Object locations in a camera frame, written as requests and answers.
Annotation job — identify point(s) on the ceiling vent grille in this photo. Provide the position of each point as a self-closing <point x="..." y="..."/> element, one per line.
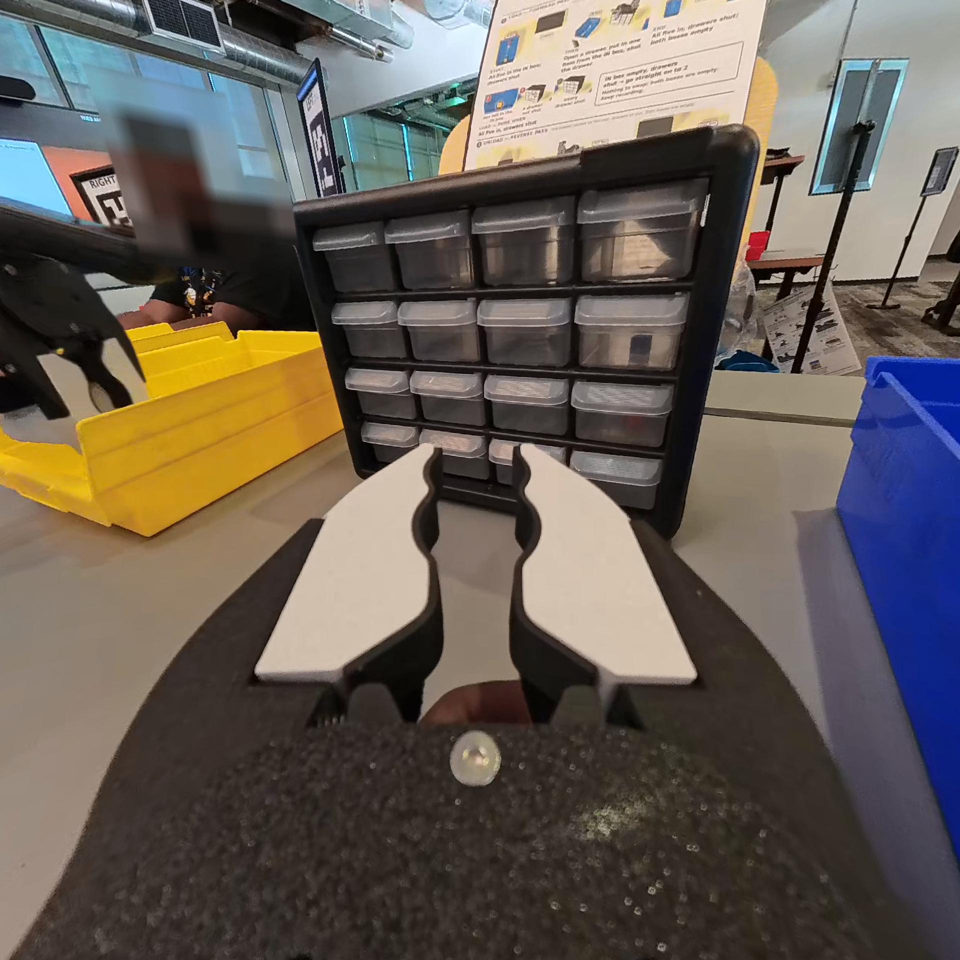
<point x="184" y="22"/>

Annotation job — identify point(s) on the black drawer cabinet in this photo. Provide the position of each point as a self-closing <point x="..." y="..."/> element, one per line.
<point x="720" y="300"/>

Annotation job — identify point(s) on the instruction poster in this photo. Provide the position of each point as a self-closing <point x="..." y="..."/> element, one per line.
<point x="622" y="67"/>

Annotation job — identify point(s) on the wooden side table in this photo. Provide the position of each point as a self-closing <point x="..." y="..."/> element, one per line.
<point x="780" y="264"/>

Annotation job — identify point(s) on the blue plastic bin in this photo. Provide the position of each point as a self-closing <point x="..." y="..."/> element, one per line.
<point x="907" y="525"/>

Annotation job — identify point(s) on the teal framed wall panel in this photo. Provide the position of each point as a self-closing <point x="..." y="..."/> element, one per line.
<point x="859" y="120"/>

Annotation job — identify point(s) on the black sign stand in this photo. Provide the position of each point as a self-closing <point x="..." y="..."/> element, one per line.
<point x="939" y="172"/>

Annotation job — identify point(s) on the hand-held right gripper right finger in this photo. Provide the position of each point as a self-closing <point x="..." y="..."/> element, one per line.
<point x="600" y="592"/>

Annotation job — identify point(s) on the printed tag card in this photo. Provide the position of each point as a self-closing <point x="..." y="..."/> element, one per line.
<point x="94" y="202"/>
<point x="322" y="127"/>

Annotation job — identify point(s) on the blue bag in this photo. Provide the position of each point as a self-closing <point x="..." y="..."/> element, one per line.
<point x="746" y="361"/>

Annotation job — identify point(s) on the small red bin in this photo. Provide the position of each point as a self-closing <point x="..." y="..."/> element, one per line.
<point x="761" y="244"/>

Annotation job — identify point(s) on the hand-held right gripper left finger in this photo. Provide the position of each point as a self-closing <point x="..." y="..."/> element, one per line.
<point x="352" y="592"/>

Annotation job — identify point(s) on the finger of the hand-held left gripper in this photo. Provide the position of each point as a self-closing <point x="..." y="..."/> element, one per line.
<point x="75" y="375"/>
<point x="37" y="435"/>

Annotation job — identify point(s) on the black tripod stand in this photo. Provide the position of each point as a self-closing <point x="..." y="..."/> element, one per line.
<point x="828" y="262"/>

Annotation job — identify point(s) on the monitor screen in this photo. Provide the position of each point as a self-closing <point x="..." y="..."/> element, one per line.
<point x="30" y="176"/>

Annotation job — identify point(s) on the silver ceiling duct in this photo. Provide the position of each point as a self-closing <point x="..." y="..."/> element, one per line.
<point x="262" y="49"/>

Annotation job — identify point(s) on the printed paper sheet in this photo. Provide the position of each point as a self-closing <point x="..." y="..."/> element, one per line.
<point x="814" y="330"/>

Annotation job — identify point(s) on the yellow plastic bin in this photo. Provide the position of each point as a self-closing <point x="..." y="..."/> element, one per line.
<point x="225" y="420"/>

